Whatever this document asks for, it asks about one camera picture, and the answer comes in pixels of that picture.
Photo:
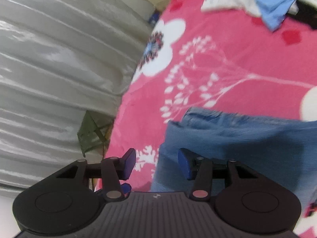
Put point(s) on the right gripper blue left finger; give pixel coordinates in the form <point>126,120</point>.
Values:
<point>113,170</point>

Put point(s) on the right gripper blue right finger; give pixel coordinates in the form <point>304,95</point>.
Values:
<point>199,170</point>

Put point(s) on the blue denim jeans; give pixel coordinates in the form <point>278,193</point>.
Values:
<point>281,149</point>

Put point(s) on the green folding stool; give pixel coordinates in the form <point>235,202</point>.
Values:
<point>95,132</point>

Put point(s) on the pink floral bed blanket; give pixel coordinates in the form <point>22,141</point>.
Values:
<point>222,61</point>

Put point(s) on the grey curtain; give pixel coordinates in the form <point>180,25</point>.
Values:
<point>60,59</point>

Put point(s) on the blue bottle on floor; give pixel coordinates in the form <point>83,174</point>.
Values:
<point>154,18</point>

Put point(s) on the light blue shirt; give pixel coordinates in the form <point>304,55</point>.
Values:
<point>279,0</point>

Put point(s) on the black garment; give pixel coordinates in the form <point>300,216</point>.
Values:
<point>304,11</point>

